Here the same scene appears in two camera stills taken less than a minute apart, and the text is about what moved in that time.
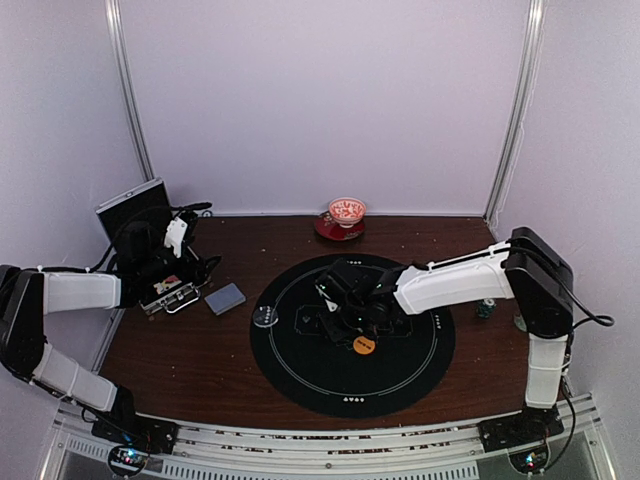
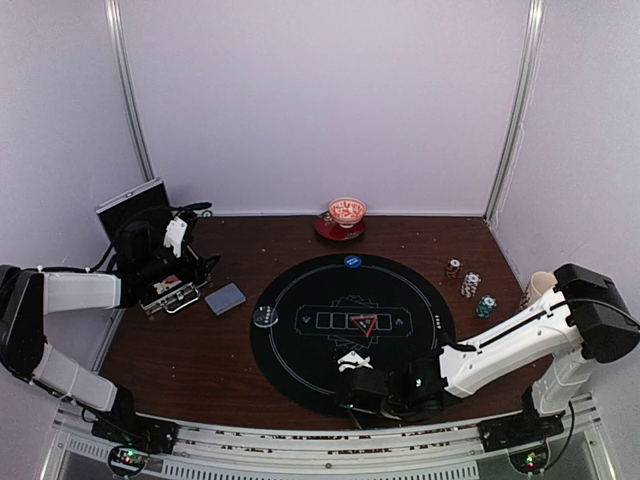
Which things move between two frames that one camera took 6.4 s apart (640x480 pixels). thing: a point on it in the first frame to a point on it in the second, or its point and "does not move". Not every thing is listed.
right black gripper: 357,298 to 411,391
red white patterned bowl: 347,211 does not move
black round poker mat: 392,371 does not move
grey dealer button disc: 265,316 does not move
